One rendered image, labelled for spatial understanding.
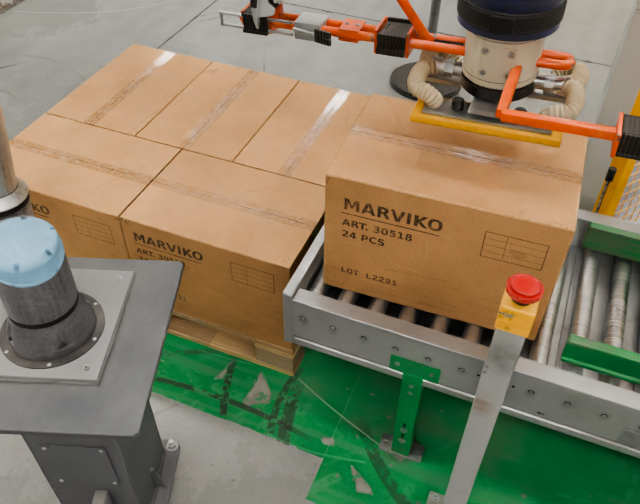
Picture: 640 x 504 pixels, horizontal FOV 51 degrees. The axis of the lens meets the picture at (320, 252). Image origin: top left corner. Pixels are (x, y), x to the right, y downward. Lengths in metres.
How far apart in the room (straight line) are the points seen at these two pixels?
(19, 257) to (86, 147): 1.18
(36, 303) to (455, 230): 0.96
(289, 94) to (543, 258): 1.41
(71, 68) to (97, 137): 1.67
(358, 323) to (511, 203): 0.51
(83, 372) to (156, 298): 0.26
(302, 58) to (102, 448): 2.86
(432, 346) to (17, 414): 0.98
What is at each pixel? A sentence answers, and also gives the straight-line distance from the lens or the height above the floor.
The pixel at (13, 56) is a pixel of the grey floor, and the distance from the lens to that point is 4.51.
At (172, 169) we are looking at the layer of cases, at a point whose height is 0.54.
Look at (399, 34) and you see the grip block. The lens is 1.66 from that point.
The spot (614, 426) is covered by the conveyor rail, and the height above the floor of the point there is 0.50.
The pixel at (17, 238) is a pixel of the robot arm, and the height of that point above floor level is 1.04.
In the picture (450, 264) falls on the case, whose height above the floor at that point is 0.75.
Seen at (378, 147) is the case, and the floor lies 0.95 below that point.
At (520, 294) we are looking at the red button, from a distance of 1.32.
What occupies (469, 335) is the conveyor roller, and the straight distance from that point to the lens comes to 1.87.
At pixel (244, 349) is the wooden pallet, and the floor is 0.02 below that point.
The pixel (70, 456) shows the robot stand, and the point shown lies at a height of 0.41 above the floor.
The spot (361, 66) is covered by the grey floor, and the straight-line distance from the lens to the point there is 4.07.
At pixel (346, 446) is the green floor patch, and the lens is 2.27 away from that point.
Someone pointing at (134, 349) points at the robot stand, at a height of 0.75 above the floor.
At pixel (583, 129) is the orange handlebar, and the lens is 1.40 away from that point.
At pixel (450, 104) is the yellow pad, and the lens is 1.64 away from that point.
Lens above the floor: 1.97
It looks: 44 degrees down
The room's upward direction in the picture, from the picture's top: 1 degrees clockwise
